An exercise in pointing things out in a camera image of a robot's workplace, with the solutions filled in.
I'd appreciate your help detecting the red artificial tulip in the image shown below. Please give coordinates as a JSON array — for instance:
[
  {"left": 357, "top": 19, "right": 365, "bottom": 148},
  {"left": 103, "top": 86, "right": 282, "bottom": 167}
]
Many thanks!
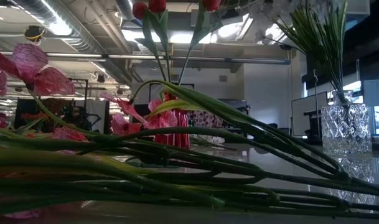
[
  {"left": 178, "top": 0, "right": 223, "bottom": 86},
  {"left": 148, "top": 0, "right": 173, "bottom": 83},
  {"left": 132, "top": 1, "right": 171, "bottom": 83}
]

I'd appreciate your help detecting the pink artificial flower spray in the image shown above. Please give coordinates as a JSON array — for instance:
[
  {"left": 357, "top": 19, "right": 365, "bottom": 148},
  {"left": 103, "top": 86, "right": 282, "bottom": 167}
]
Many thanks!
[
  {"left": 0, "top": 123, "right": 93, "bottom": 149},
  {"left": 0, "top": 42, "right": 379, "bottom": 220}
]

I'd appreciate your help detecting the clear cut glass vase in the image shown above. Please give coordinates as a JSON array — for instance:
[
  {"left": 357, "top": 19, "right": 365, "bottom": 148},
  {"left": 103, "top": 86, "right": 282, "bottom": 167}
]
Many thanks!
[{"left": 321, "top": 90, "right": 373, "bottom": 156}]

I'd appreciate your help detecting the red glass vase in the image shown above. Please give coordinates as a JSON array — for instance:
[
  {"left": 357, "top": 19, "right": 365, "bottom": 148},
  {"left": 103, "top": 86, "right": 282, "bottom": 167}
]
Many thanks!
[{"left": 154, "top": 91, "right": 191, "bottom": 151}]

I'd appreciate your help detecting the pink patterned fabric panel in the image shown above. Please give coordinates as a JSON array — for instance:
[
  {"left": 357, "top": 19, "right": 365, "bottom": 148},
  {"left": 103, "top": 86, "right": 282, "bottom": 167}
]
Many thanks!
[{"left": 189, "top": 110, "right": 224, "bottom": 129}]

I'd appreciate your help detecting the black shelf cabinet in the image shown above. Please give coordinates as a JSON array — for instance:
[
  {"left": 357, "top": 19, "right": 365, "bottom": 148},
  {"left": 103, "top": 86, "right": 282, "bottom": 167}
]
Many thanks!
[{"left": 216, "top": 98, "right": 251, "bottom": 139}]

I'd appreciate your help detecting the horizontal ceiling pipe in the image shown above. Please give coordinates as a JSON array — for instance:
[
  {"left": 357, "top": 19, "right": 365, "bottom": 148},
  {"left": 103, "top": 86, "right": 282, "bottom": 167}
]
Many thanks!
[{"left": 0, "top": 51, "right": 291, "bottom": 65}]

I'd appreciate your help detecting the ceiling light panel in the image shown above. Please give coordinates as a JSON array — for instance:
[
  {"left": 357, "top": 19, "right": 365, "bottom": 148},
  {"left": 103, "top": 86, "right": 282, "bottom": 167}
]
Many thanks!
[{"left": 120, "top": 28, "right": 218, "bottom": 44}]

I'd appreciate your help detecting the white curtain panel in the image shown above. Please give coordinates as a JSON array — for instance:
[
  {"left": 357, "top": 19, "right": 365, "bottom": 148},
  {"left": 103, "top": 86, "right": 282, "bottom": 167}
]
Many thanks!
[{"left": 85, "top": 99, "right": 108, "bottom": 135}]

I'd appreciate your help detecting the person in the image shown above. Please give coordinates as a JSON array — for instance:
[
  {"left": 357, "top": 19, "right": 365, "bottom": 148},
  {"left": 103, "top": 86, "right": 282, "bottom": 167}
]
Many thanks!
[{"left": 66, "top": 105, "right": 93, "bottom": 131}]

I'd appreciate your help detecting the white board panel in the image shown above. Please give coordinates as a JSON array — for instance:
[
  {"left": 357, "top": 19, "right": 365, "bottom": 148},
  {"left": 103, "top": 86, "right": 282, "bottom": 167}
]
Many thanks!
[{"left": 291, "top": 91, "right": 329, "bottom": 138}]

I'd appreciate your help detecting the black equipment stand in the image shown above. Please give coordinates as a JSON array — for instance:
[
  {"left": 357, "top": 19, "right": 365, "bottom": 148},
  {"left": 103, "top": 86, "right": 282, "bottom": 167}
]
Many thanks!
[{"left": 302, "top": 68, "right": 322, "bottom": 140}]

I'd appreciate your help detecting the background red flower bunch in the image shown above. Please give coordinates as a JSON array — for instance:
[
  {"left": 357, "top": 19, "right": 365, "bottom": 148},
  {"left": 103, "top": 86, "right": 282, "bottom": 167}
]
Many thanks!
[{"left": 21, "top": 111, "right": 50, "bottom": 121}]

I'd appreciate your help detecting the black partition panel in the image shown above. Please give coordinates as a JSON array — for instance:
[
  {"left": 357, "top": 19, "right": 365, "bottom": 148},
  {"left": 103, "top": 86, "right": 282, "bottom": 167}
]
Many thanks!
[{"left": 14, "top": 98, "right": 42, "bottom": 130}]

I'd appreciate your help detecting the black yellow ceiling reel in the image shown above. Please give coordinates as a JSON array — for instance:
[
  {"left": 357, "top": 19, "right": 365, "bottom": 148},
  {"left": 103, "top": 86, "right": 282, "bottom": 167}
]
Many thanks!
[{"left": 23, "top": 25, "right": 46, "bottom": 46}]

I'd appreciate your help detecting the silver round ceiling duct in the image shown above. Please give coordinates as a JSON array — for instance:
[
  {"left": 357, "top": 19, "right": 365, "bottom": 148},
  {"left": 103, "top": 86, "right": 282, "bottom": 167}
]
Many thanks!
[{"left": 8, "top": 0, "right": 137, "bottom": 85}]

